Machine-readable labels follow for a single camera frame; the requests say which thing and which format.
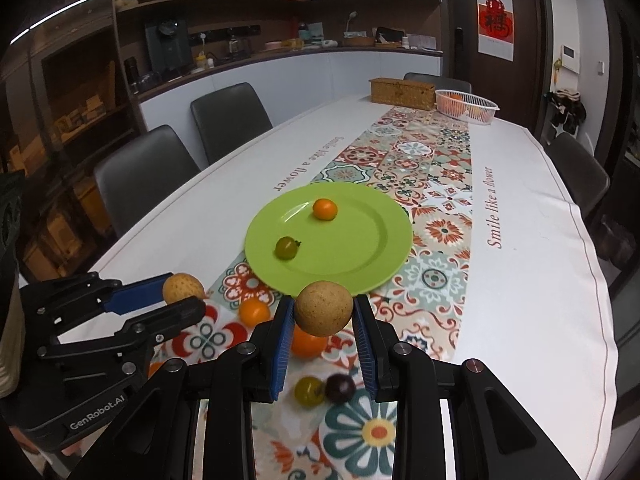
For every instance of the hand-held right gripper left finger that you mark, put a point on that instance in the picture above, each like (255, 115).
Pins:
(282, 352)

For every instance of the woven rectangular box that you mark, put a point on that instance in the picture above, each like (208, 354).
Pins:
(402, 94)

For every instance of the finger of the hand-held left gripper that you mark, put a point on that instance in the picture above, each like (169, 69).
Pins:
(175, 312)
(140, 296)

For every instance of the tan round fruit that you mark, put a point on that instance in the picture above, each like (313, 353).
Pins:
(322, 307)
(182, 287)

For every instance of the grey dining chair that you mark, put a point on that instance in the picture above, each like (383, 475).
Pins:
(145, 175)
(440, 81)
(230, 115)
(575, 167)

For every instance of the dark purple fruit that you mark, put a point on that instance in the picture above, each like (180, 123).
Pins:
(341, 388)

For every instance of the mandarin orange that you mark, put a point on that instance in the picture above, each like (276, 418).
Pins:
(453, 96)
(475, 110)

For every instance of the white plastic basket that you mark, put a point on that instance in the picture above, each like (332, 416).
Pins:
(467, 115)

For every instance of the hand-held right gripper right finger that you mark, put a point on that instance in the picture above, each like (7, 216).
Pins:
(365, 357)

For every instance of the dark brown door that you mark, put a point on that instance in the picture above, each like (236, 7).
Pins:
(465, 20)

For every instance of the glass kettle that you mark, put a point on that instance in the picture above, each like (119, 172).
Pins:
(235, 47)

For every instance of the red calligraphy wall poster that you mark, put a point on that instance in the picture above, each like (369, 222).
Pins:
(495, 22)

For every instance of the white desk lamp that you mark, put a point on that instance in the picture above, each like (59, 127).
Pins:
(351, 17)

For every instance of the woven tray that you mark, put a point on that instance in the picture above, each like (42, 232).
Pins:
(357, 41)

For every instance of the white intercom panel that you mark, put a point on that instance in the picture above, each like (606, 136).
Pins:
(570, 57)

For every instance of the small orange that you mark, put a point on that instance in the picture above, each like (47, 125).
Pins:
(307, 346)
(325, 209)
(254, 312)
(155, 370)

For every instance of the green tomato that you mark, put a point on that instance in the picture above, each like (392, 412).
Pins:
(307, 391)
(287, 248)

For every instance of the patterned table runner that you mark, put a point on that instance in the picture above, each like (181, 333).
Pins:
(440, 230)

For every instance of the green plate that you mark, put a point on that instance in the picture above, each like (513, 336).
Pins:
(350, 250)

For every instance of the black bag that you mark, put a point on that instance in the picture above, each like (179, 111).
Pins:
(389, 35)

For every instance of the dark wooden display cabinet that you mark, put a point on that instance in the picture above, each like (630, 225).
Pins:
(60, 110)

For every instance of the white lower cabinets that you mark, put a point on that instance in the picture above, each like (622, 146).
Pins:
(320, 77)

